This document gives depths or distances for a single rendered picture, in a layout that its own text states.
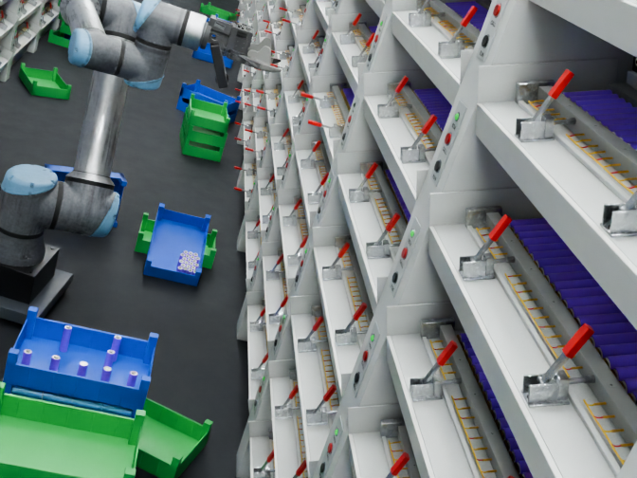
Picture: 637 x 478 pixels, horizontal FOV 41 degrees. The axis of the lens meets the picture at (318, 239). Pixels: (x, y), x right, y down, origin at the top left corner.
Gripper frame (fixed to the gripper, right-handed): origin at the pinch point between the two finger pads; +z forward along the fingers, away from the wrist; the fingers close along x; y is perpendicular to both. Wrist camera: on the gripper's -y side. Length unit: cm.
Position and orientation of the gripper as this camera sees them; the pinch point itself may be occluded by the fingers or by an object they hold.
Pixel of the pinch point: (276, 66)
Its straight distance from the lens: 225.0
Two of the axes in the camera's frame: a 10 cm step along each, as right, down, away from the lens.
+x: -0.5, -4.5, 8.9
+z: 9.4, 2.7, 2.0
